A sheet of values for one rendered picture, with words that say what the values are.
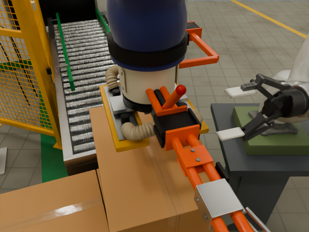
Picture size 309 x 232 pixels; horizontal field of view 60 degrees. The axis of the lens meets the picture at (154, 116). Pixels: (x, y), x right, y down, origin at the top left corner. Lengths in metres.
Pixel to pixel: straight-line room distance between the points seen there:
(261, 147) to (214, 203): 0.83
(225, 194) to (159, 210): 0.37
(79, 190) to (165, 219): 0.68
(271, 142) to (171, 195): 0.62
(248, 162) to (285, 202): 0.95
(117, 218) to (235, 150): 0.70
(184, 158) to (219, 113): 0.98
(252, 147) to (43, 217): 1.00
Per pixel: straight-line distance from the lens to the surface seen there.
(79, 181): 1.47
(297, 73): 1.00
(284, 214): 2.14
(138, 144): 0.77
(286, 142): 1.36
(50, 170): 2.31
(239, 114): 1.44
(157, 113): 0.65
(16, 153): 2.56
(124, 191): 0.89
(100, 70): 2.37
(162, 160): 0.97
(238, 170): 1.25
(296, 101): 0.75
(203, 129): 0.83
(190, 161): 0.56
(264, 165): 1.30
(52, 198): 1.44
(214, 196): 0.52
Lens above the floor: 1.67
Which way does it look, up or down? 39 degrees down
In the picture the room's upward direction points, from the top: straight up
